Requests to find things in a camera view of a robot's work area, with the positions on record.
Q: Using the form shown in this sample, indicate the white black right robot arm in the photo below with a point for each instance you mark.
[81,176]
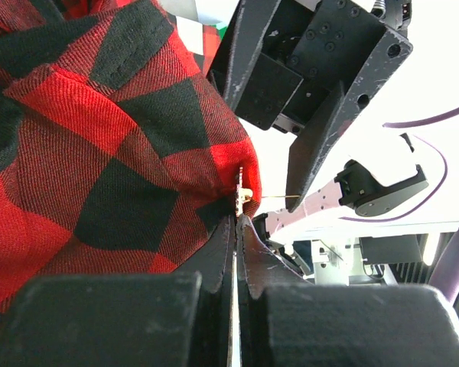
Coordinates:
[355,187]

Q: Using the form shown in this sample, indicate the red black plaid shirt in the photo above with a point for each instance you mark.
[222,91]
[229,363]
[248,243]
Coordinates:
[116,154]

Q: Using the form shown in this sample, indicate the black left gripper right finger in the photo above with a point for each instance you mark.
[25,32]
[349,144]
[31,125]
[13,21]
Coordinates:
[257,269]

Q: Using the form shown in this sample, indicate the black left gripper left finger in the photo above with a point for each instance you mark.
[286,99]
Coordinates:
[210,335]

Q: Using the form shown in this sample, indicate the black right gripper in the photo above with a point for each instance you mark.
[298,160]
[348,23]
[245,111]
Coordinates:
[288,65]

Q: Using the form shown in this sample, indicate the small gold brooch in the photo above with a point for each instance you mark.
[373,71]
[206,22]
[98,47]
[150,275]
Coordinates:
[247,195]

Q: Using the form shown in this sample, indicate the green plastic bin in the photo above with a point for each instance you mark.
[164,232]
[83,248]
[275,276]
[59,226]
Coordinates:
[212,37]

